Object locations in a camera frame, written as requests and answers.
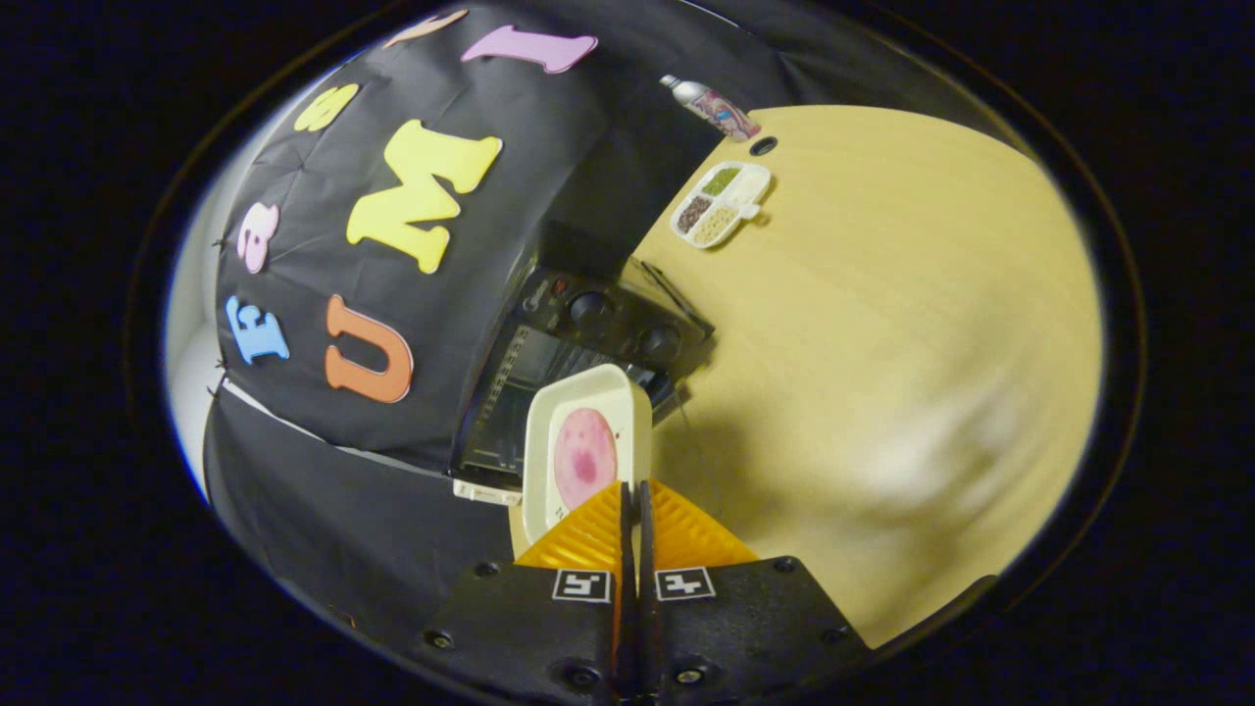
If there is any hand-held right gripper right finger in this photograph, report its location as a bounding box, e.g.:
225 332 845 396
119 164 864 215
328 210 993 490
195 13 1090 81
637 479 874 702

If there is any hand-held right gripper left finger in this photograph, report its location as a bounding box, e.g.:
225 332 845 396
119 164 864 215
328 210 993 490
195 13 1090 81
417 480 628 702

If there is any cream square plate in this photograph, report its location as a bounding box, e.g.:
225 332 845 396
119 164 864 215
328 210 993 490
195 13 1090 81
521 364 654 547

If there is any black electric oven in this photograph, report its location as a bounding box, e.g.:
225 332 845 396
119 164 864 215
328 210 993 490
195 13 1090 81
449 221 717 491

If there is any black backdrop cloth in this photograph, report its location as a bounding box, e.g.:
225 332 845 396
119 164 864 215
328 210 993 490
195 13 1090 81
201 0 1030 658

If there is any white divided tray with grains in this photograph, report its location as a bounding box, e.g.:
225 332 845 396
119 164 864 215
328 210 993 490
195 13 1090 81
670 161 774 250

